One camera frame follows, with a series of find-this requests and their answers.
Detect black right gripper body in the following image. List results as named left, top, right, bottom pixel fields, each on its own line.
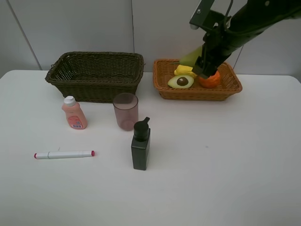
left=202, top=9, right=259, bottom=61

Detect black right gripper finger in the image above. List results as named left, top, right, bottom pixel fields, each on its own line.
left=192, top=55, right=223, bottom=79

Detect green red toy pear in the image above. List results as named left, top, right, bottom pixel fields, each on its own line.
left=174, top=46, right=203, bottom=67

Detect orange toy tangerine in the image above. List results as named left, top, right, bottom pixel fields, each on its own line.
left=198, top=71, right=221, bottom=89

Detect yellow toy lemon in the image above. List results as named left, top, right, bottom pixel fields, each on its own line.
left=174, top=65, right=197, bottom=78

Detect halved toy avocado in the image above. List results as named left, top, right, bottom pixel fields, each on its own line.
left=167, top=75, right=194, bottom=89

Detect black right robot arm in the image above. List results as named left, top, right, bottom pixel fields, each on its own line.
left=190, top=0, right=301, bottom=79

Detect orange wicker basket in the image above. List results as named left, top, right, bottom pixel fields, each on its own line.
left=153, top=59, right=243, bottom=101

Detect translucent pink plastic cup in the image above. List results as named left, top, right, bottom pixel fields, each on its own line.
left=113, top=93, right=138, bottom=131

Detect dark green pump bottle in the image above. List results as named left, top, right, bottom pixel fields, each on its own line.
left=131, top=117, right=151, bottom=170

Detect dark brown wicker basket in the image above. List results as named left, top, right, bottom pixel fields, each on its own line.
left=45, top=51, right=144, bottom=103

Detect pink lotion bottle white cap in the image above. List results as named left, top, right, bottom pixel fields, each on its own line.
left=62, top=96, right=87, bottom=130

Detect white marker with pink ends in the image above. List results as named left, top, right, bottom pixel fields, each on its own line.
left=33, top=151, right=95, bottom=160

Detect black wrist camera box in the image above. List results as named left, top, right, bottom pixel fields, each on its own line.
left=189, top=0, right=214, bottom=31

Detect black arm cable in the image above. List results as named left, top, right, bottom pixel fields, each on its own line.
left=221, top=0, right=235, bottom=30

